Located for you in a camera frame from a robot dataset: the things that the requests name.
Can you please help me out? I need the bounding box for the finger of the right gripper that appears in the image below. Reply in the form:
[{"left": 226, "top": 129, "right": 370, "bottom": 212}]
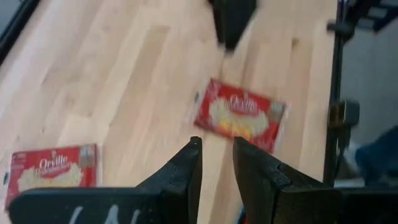
[
  {"left": 224, "top": 0, "right": 259, "bottom": 50},
  {"left": 208, "top": 0, "right": 225, "bottom": 44}
]

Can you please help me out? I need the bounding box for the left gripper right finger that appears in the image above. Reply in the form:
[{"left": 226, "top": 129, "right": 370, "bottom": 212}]
[{"left": 232, "top": 136, "right": 398, "bottom": 224}]

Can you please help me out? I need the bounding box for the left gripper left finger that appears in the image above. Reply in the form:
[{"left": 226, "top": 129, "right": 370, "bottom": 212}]
[{"left": 7, "top": 136, "right": 203, "bottom": 224}]

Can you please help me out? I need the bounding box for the red Orville popcorn bag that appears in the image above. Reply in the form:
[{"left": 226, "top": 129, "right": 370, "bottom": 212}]
[
  {"left": 3, "top": 142, "right": 100, "bottom": 212},
  {"left": 191, "top": 77, "right": 289, "bottom": 155}
]

